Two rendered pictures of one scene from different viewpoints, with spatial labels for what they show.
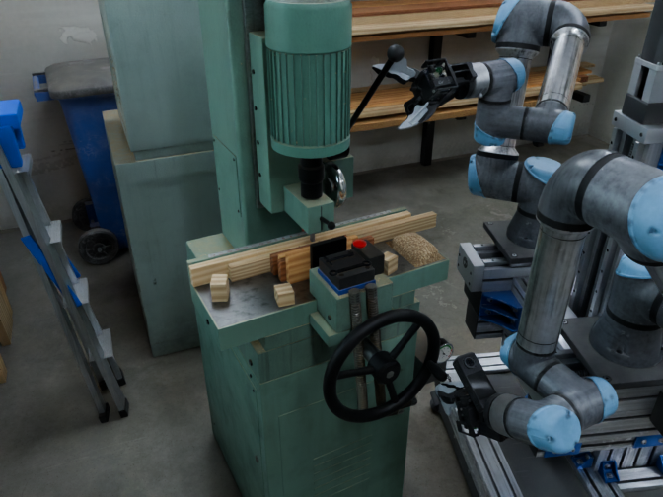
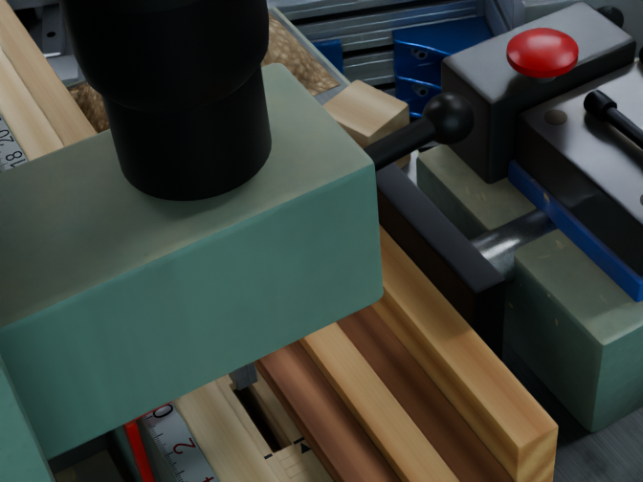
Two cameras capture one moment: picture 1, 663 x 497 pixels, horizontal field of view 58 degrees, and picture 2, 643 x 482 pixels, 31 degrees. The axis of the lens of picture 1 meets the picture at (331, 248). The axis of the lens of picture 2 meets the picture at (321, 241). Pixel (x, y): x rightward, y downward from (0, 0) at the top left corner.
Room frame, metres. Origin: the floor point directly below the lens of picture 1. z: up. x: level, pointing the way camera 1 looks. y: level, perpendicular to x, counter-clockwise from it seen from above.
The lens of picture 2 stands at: (1.22, 0.34, 1.33)
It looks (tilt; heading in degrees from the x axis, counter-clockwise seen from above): 45 degrees down; 273
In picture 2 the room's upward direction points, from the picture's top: 7 degrees counter-clockwise
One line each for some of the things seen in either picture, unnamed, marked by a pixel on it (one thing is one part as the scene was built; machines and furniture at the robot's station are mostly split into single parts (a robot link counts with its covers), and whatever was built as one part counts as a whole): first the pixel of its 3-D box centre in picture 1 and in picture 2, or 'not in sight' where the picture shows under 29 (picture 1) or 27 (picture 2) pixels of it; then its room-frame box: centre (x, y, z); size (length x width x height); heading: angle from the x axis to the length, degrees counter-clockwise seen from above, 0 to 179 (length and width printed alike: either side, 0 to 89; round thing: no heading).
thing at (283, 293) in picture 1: (284, 294); not in sight; (1.09, 0.10, 0.92); 0.04 x 0.04 x 0.03; 18
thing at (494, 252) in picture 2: (334, 263); (486, 263); (1.17, -0.01, 0.95); 0.09 x 0.07 x 0.09; 118
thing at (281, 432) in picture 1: (298, 390); not in sight; (1.38, 0.10, 0.36); 0.58 x 0.45 x 0.71; 28
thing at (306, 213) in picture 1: (309, 209); (164, 266); (1.29, 0.05, 1.03); 0.14 x 0.07 x 0.09; 28
